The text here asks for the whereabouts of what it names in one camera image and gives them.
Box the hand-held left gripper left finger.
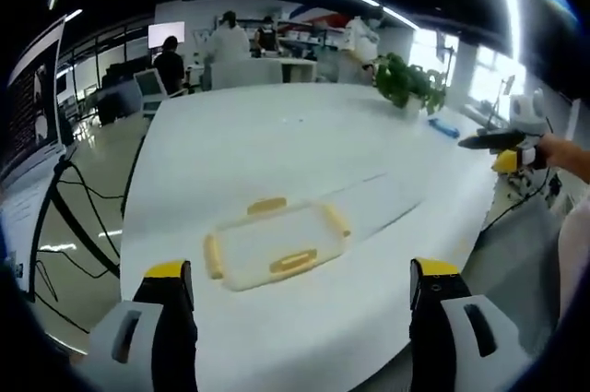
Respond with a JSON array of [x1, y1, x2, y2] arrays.
[[87, 260, 199, 392]]

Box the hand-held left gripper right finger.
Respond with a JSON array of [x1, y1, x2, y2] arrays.
[[407, 256, 531, 392]]

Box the person's right hand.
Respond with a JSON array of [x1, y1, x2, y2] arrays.
[[537, 136, 575, 171]]

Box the blue object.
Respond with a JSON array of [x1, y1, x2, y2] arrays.
[[427, 116, 461, 137]]

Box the green potted plant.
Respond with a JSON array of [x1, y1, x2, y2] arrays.
[[372, 52, 448, 116]]

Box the clear container lid yellow clips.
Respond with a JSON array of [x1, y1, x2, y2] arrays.
[[202, 196, 352, 293]]

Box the storage shelf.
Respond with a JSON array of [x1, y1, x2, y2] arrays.
[[276, 18, 347, 61]]

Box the white counter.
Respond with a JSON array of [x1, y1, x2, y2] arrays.
[[209, 56, 320, 90]]

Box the dark office desk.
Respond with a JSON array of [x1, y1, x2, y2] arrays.
[[94, 80, 142, 126]]

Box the white office chair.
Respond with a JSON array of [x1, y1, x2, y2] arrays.
[[133, 67, 188, 119]]

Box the black floor cables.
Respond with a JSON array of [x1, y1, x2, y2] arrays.
[[25, 149, 139, 336]]

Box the bright wall screen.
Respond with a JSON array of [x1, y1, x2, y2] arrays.
[[147, 21, 186, 51]]

